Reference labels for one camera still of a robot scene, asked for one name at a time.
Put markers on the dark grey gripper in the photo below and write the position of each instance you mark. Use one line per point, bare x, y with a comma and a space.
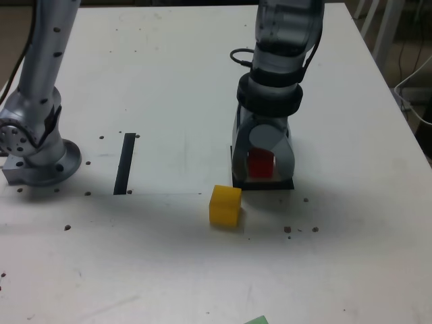
266, 120

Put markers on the white chair frame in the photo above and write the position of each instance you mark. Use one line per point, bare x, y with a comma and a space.
366, 17

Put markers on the black tape square outline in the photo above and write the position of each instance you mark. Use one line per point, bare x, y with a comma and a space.
270, 185

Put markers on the red cube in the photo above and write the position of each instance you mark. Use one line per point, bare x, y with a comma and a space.
260, 167

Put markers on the white furniture leg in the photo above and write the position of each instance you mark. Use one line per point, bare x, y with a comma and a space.
386, 30

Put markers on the yellow cube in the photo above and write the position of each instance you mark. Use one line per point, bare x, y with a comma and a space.
224, 209

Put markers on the green cube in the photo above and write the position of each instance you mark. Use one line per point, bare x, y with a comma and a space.
258, 320

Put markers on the black tape strip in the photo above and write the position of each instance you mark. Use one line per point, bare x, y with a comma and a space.
124, 165

